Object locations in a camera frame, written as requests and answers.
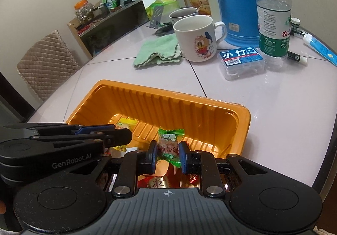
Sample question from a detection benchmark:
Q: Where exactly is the pile of candies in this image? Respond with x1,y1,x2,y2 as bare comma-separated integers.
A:
136,165,202,190

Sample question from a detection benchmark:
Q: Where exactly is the green cloth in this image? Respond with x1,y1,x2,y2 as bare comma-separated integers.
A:
133,33,182,69

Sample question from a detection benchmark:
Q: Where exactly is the plain white mug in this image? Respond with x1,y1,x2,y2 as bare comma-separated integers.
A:
168,6,201,25

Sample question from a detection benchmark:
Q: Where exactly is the wooden shelf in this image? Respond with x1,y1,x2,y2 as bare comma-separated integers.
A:
67,0,189,57

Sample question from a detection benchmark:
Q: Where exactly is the clear floss pick box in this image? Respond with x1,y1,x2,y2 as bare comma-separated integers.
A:
218,46,266,81

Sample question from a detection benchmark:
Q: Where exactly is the orange plastic tray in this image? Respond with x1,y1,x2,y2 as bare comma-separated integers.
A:
65,80,251,191

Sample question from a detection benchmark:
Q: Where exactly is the yellow candy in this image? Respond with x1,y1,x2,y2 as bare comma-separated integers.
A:
113,117,139,152

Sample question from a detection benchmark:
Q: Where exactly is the white mug with cartoon print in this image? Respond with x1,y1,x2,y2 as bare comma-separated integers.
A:
173,15,227,62

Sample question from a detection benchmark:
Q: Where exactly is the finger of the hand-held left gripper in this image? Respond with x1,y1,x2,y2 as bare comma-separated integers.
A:
29,128,133,149
4,122,116,136

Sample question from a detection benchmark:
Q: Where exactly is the green candy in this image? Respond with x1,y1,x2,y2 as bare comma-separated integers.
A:
157,127,185,168

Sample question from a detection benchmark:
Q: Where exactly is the small black object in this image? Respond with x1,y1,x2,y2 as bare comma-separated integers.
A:
154,24,174,36

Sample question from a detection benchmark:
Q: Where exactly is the grey metal phone stand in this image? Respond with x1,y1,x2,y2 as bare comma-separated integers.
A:
146,5,165,30

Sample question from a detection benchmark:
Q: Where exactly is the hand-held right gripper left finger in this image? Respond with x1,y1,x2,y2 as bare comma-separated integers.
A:
79,141,158,198

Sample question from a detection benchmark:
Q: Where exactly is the green tissue box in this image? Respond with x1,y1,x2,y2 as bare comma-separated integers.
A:
139,0,180,20

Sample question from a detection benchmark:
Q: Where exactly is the blue and white tube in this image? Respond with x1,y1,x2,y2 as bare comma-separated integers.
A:
302,33,337,66

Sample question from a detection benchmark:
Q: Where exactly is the clear water bottle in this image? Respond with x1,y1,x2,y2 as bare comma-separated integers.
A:
255,0,293,71

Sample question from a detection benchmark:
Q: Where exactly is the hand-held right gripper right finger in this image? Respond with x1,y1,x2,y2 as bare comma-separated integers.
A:
179,141,267,198

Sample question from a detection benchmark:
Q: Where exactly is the blue thermos jug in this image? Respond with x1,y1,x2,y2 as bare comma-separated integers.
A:
194,0,263,46

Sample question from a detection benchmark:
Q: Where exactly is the clear jar with orange lid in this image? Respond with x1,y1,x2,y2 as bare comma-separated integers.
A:
74,0,95,25

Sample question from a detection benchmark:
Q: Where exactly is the beige quilted chair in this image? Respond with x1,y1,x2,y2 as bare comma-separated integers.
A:
16,29,81,101

